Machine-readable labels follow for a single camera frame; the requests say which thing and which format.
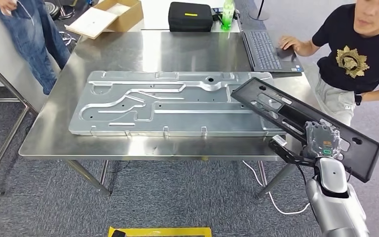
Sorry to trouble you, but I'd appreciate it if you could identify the black plastic panel part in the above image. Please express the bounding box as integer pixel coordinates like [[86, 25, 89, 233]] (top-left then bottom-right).
[[230, 77, 379, 184]]

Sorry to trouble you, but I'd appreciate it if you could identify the large stamped metal panel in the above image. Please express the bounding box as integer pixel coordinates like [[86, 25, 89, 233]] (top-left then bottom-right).
[[68, 70, 287, 137]]

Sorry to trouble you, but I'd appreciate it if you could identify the person's hand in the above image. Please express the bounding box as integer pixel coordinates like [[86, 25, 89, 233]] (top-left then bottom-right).
[[0, 0, 17, 15]]

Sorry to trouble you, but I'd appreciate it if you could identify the white cable bundle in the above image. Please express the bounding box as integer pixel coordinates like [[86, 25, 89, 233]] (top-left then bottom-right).
[[58, 31, 78, 45]]

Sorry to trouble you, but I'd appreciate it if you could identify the black zip case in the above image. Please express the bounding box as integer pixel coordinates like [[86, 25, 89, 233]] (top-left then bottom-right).
[[168, 1, 214, 33]]

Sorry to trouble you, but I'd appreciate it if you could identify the steel workbench table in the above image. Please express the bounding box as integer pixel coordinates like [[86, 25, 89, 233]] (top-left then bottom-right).
[[18, 29, 323, 199]]

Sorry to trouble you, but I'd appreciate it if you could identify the chrome round stand base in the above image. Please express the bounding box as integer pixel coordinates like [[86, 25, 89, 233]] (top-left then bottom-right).
[[44, 0, 76, 20]]

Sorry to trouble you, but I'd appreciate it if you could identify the steel side table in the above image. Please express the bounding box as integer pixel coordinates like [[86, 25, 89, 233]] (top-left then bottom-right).
[[0, 31, 40, 198]]

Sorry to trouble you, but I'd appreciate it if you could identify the green drink bottle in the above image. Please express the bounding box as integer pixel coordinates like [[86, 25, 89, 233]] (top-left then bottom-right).
[[220, 0, 235, 31]]

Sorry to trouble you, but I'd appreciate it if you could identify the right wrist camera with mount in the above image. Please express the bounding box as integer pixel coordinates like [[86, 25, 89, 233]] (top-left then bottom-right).
[[268, 135, 314, 166]]

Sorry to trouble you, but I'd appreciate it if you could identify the grey laptop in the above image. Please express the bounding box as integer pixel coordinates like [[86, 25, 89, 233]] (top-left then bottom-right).
[[233, 9, 305, 74]]

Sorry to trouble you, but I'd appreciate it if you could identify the pole stand with round base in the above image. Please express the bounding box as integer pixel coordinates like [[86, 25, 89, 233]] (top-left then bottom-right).
[[248, 0, 271, 21]]

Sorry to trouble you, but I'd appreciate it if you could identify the open cardboard box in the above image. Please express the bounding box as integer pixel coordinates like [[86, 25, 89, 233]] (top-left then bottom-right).
[[64, 0, 144, 40]]

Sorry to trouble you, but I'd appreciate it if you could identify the person's right hand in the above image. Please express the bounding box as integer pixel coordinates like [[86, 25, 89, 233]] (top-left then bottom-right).
[[278, 35, 303, 53]]

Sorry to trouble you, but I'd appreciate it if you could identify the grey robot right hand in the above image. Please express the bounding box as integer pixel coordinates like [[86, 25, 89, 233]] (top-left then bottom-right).
[[302, 119, 342, 161]]

